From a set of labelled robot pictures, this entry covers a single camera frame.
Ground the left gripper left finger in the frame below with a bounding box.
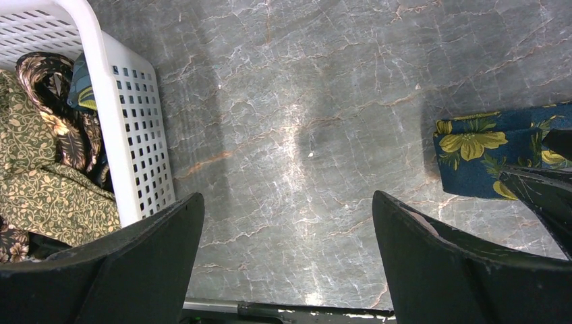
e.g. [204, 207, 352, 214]
[1, 193, 205, 323]

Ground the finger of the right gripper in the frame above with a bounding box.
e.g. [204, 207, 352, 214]
[499, 165, 571, 259]
[541, 129, 571, 162]

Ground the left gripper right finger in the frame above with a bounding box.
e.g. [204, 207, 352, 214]
[372, 191, 571, 323]

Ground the navy yellow floral tie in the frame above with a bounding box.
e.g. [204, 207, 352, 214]
[433, 101, 571, 200]

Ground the olive green tie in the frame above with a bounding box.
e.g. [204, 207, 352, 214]
[1, 70, 121, 246]

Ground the white plastic basket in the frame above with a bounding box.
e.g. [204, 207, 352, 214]
[1, 1, 175, 227]

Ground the blue striped tie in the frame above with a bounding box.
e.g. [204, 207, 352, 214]
[67, 53, 97, 115]

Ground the brown floral tie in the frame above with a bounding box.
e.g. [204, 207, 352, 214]
[1, 52, 114, 264]

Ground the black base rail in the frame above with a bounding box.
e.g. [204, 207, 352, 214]
[178, 298, 397, 324]

